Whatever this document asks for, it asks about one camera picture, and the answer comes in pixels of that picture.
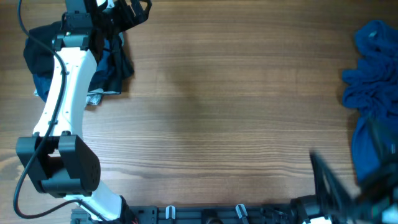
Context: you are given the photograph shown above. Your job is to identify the black polo shirt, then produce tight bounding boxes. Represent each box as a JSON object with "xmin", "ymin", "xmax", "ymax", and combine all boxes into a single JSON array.
[{"xmin": 23, "ymin": 21, "xmax": 61, "ymax": 78}]

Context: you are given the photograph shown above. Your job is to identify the blue polo shirt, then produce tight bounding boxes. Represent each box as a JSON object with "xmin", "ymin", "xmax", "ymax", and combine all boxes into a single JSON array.
[{"xmin": 342, "ymin": 20, "xmax": 397, "ymax": 183}]

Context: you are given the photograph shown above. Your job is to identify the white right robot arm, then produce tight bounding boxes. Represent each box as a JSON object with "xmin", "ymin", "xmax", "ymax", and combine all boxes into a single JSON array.
[{"xmin": 290, "ymin": 119, "xmax": 397, "ymax": 223}]

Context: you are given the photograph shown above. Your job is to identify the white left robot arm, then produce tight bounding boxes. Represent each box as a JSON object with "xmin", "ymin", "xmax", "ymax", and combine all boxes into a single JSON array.
[{"xmin": 16, "ymin": 1, "xmax": 152, "ymax": 223}]

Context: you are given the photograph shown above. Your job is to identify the folded dark green garment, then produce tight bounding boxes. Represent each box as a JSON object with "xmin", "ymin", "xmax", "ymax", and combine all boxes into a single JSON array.
[{"xmin": 104, "ymin": 32, "xmax": 134, "ymax": 95}]

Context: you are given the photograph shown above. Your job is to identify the folded blue denim shorts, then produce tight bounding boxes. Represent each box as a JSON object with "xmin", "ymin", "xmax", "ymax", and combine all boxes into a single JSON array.
[{"xmin": 33, "ymin": 52, "xmax": 113, "ymax": 95}]

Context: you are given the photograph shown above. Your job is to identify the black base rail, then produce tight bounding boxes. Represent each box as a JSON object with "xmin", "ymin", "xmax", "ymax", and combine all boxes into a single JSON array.
[{"xmin": 70, "ymin": 203, "xmax": 299, "ymax": 224}]

